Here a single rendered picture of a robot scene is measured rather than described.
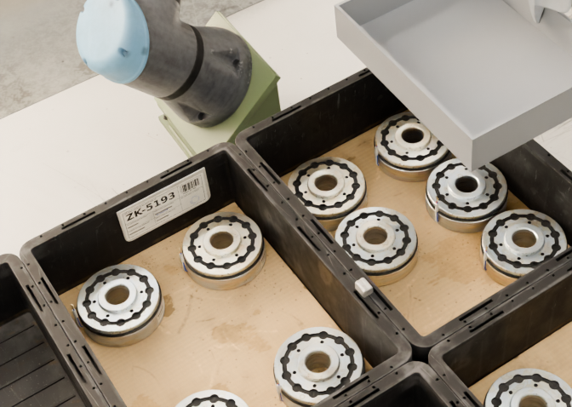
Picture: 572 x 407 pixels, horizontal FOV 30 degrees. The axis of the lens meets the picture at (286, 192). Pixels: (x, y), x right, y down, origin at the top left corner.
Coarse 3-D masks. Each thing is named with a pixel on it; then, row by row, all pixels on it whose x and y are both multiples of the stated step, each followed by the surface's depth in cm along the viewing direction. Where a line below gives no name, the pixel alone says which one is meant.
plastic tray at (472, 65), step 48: (384, 0) 129; (432, 0) 132; (480, 0) 131; (528, 0) 125; (384, 48) 127; (432, 48) 126; (480, 48) 125; (528, 48) 124; (432, 96) 121; (480, 96) 120; (528, 96) 119; (480, 144) 111
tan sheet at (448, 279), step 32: (352, 160) 145; (384, 192) 140; (416, 192) 140; (416, 224) 136; (448, 256) 133; (384, 288) 130; (416, 288) 130; (448, 288) 129; (480, 288) 129; (416, 320) 127; (448, 320) 126
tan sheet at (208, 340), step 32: (192, 224) 140; (160, 256) 137; (192, 288) 133; (256, 288) 132; (288, 288) 132; (192, 320) 130; (224, 320) 129; (256, 320) 129; (288, 320) 128; (320, 320) 128; (96, 352) 128; (128, 352) 128; (160, 352) 127; (192, 352) 127; (224, 352) 126; (256, 352) 126; (128, 384) 125; (160, 384) 124; (192, 384) 124; (224, 384) 123; (256, 384) 123
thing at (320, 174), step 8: (312, 176) 138; (320, 176) 139; (328, 176) 139; (336, 176) 138; (312, 184) 138; (344, 184) 137; (312, 192) 137; (320, 192) 136; (328, 192) 136; (336, 192) 136
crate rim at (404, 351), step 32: (192, 160) 134; (128, 192) 131; (64, 224) 129; (288, 224) 126; (32, 256) 126; (320, 256) 122; (352, 288) 118; (64, 320) 119; (384, 320) 115; (96, 384) 113; (352, 384) 110
